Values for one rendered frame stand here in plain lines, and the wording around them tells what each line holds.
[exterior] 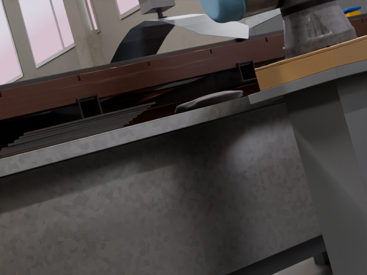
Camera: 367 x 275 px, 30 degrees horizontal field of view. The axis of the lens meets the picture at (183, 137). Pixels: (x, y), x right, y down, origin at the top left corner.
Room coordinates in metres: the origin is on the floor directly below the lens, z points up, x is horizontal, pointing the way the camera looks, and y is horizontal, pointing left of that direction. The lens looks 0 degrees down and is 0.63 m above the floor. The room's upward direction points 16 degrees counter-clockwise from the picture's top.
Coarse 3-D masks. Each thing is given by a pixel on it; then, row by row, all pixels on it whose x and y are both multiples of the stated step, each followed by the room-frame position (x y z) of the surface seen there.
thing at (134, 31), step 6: (168, 24) 2.12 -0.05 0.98; (132, 30) 2.04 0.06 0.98; (138, 30) 2.06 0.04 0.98; (144, 30) 2.08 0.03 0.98; (150, 30) 2.10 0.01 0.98; (156, 30) 2.12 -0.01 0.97; (162, 30) 2.14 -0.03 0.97; (168, 30) 2.16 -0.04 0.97; (126, 36) 2.06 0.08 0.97; (132, 36) 2.08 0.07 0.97; (138, 36) 2.10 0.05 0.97; (144, 36) 2.12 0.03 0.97; (150, 36) 2.14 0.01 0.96; (156, 36) 2.16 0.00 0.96; (162, 36) 2.18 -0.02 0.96; (126, 42) 2.10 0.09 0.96
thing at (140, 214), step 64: (192, 128) 1.58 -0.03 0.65; (256, 128) 1.68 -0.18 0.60; (0, 192) 1.34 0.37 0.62; (64, 192) 1.41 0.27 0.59; (128, 192) 1.48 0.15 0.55; (192, 192) 1.56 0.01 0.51; (256, 192) 1.65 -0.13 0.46; (0, 256) 1.33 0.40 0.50; (64, 256) 1.39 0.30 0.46; (128, 256) 1.46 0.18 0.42; (192, 256) 1.54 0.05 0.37; (256, 256) 1.62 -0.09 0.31
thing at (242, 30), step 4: (232, 28) 1.86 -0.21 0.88; (236, 28) 1.86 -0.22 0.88; (240, 28) 1.86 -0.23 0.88; (244, 28) 1.87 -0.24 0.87; (248, 28) 1.87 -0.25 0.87; (208, 32) 1.81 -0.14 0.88; (212, 32) 1.81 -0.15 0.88; (216, 32) 1.81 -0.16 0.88; (220, 32) 1.82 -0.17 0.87; (224, 32) 1.82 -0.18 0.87; (228, 32) 1.82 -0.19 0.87; (232, 32) 1.82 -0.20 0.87; (236, 32) 1.83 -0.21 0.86; (240, 32) 1.83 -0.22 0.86; (244, 32) 1.83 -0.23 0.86; (220, 36) 1.78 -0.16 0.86; (224, 36) 1.79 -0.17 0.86; (228, 36) 1.79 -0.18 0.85; (232, 36) 1.79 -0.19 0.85
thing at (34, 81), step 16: (352, 16) 2.01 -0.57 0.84; (272, 32) 1.85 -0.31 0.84; (192, 48) 1.72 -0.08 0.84; (208, 48) 1.74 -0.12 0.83; (112, 64) 1.60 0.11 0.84; (256, 64) 2.48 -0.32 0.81; (32, 80) 1.50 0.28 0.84; (48, 80) 1.51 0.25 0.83; (192, 80) 2.46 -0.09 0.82; (128, 96) 2.31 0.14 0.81; (48, 112) 2.17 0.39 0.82
